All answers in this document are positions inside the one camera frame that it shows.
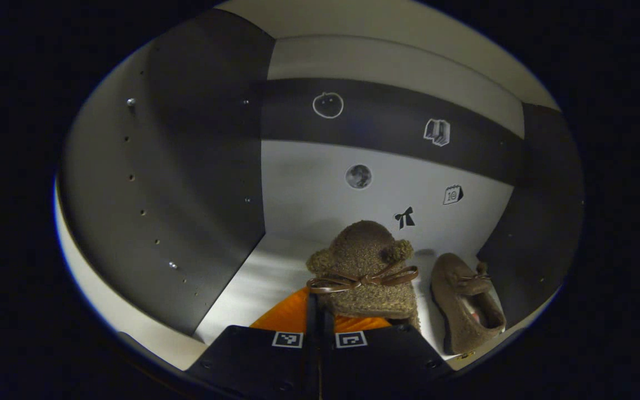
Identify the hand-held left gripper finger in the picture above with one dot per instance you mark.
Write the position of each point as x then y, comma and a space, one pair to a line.
313, 333
326, 355

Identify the white shoe cabinet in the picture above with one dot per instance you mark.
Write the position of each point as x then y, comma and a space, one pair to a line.
309, 189

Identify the white cabinet shelf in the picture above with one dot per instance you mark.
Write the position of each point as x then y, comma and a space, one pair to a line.
253, 289
409, 33

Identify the brown fluffy shoe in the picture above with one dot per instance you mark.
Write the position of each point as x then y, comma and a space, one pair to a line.
453, 289
364, 250

